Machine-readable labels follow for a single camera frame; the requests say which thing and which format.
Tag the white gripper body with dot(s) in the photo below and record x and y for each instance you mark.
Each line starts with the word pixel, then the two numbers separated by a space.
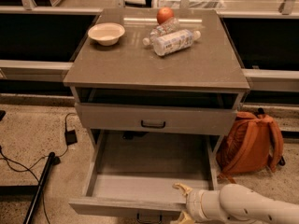
pixel 193 203

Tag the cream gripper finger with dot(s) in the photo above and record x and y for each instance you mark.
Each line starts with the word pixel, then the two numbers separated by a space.
pixel 184 218
pixel 185 190

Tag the grey drawer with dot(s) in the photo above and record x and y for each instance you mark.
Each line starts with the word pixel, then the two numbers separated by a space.
pixel 156 118
pixel 135 177

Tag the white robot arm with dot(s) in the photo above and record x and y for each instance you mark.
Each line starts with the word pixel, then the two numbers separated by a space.
pixel 233 204

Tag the grey drawer cabinet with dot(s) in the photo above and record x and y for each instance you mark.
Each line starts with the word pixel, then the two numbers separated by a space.
pixel 205 75

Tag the orange backpack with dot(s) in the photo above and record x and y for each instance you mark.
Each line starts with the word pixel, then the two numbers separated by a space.
pixel 254 142

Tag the black power adapter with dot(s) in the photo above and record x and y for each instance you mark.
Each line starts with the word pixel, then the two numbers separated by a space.
pixel 70 137

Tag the labelled plastic water bottle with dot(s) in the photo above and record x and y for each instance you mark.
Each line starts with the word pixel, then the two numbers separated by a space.
pixel 182 39

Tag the black metal stand leg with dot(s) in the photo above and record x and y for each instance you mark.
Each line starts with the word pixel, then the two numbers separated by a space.
pixel 36 192

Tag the clear plastic water bottle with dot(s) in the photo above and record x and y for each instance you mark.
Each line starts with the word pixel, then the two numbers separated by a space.
pixel 165 28

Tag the white bowl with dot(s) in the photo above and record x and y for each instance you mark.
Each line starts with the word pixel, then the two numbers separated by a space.
pixel 106 34

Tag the red apple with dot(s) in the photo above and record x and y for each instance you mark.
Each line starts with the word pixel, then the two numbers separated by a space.
pixel 164 14

